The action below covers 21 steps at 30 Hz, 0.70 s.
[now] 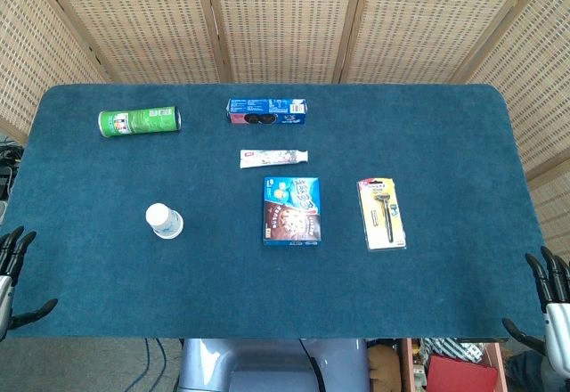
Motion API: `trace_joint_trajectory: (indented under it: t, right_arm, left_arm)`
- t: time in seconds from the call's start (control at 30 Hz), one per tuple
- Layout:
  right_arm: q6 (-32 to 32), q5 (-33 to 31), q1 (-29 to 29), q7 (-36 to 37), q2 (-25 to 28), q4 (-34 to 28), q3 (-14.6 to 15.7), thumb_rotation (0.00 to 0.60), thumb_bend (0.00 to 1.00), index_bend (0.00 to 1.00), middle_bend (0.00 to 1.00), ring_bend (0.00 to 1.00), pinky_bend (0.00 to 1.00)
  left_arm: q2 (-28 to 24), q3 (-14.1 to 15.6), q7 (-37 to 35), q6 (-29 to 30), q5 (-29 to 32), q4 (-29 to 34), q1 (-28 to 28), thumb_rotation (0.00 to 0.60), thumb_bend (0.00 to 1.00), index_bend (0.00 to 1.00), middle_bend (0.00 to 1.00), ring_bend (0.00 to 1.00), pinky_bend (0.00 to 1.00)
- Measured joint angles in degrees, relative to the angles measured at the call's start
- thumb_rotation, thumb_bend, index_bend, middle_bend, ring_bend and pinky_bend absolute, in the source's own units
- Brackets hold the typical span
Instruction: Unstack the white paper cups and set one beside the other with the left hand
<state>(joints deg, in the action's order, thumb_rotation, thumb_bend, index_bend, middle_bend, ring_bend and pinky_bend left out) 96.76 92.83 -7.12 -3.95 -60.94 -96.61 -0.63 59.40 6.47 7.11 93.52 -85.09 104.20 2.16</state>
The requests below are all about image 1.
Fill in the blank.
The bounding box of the grey-blue robot base body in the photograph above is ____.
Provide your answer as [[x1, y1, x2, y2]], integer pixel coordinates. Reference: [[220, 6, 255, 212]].
[[176, 338, 371, 392]]

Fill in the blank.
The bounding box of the green cylindrical snack can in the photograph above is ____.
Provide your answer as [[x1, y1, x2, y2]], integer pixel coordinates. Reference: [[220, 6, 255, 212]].
[[97, 105, 183, 138]]

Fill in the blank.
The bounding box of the white toothpaste tube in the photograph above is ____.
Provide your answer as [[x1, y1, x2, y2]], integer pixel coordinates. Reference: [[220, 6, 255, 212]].
[[239, 149, 311, 170]]

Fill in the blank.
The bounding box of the blue Oreo cookie box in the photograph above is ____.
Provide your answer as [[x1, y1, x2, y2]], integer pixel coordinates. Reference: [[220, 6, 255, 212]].
[[225, 97, 309, 127]]

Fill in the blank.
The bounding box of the yellow razor blister pack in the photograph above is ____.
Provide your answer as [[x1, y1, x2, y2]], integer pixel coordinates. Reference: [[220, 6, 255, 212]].
[[356, 177, 408, 251]]

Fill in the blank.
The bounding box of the pink plastic crate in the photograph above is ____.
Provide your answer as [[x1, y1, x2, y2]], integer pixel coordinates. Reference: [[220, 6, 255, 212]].
[[399, 338, 509, 392]]

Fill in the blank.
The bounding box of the woven bamboo screen panel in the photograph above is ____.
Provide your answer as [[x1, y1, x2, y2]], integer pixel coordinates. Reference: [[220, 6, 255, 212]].
[[333, 0, 558, 85], [0, 0, 111, 144], [458, 0, 570, 262], [203, 0, 369, 85], [20, 0, 233, 85]]

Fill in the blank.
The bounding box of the red box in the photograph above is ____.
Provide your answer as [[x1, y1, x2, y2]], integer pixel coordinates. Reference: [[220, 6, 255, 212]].
[[425, 354, 499, 392]]

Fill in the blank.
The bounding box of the black cable on robot base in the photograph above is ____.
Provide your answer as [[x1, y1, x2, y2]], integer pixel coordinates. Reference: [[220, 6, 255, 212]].
[[297, 339, 323, 392]]

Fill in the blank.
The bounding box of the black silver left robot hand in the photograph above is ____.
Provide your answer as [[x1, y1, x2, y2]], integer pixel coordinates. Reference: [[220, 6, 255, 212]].
[[0, 225, 59, 342]]

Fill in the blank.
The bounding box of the blue carpet table mat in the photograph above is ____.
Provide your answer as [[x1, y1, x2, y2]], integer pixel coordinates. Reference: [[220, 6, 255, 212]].
[[0, 83, 550, 340]]

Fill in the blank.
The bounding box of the white paper cup blue flower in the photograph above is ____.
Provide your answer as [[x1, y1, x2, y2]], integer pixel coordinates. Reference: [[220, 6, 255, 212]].
[[153, 216, 184, 240], [145, 202, 183, 236]]

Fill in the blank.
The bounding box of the black cable clutter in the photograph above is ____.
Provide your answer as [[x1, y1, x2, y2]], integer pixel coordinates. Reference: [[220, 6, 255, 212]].
[[0, 132, 26, 201]]

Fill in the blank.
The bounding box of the striped cloth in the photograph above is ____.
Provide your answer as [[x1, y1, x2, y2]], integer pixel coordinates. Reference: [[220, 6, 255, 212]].
[[419, 338, 485, 364]]

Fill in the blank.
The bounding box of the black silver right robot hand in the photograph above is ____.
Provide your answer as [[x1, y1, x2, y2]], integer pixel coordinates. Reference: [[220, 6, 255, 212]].
[[501, 245, 570, 378]]

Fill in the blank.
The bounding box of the blue chocolate chip cookie box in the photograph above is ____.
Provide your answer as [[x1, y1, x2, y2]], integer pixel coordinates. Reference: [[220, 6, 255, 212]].
[[262, 176, 322, 248]]

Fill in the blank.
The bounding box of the blue floor cable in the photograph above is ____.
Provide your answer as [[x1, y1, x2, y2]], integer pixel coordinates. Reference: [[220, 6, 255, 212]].
[[118, 338, 169, 392]]

